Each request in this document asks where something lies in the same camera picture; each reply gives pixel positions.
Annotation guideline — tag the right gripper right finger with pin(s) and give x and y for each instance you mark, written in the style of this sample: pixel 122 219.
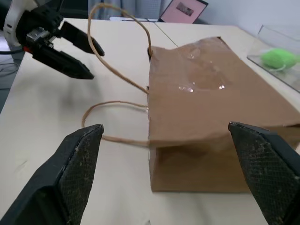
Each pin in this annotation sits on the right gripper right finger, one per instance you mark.
pixel 269 168

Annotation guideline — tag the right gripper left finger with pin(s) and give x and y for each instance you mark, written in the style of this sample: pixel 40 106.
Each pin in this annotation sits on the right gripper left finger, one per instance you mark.
pixel 58 182

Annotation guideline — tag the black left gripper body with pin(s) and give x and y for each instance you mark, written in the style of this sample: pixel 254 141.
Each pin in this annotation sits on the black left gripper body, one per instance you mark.
pixel 37 25

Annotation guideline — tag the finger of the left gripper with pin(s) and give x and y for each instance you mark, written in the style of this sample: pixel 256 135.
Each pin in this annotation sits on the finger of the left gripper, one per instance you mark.
pixel 65 64
pixel 79 38

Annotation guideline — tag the brown paper bag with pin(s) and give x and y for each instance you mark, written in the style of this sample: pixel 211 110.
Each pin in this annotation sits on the brown paper bag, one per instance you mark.
pixel 199 105

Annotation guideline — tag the laptop with pink screen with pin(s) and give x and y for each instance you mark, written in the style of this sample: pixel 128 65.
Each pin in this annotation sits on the laptop with pink screen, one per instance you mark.
pixel 182 14

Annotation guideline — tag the green plush ball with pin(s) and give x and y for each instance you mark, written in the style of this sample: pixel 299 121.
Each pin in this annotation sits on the green plush ball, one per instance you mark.
pixel 279 58

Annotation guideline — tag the clear acrylic box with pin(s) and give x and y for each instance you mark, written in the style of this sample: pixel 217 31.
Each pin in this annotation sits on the clear acrylic box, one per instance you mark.
pixel 254 58

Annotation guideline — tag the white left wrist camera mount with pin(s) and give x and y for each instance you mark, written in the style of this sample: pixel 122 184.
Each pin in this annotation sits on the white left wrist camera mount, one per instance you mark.
pixel 10 21

